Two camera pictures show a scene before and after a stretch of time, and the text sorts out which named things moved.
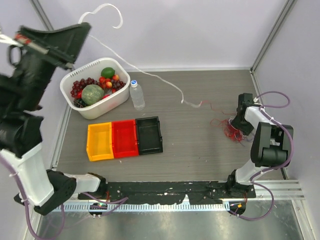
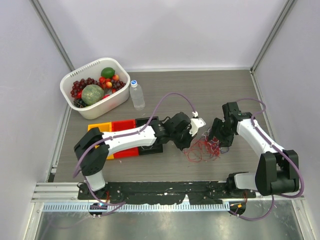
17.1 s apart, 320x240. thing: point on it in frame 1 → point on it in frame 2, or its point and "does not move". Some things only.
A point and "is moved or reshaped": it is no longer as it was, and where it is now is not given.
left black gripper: x=69 y=41 → x=187 y=143
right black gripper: x=247 y=129 → x=226 y=141
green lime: x=107 y=72 does not move
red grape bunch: x=79 y=85 does not move
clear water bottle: x=136 y=92 does not move
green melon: x=92 y=94 does not move
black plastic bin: x=149 y=135 does not move
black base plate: x=167 y=192 does not move
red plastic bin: x=124 y=139 does not move
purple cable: x=253 y=137 is moved or reshaped
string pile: x=230 y=131 is moved or reshaped
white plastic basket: x=93 y=70 does not move
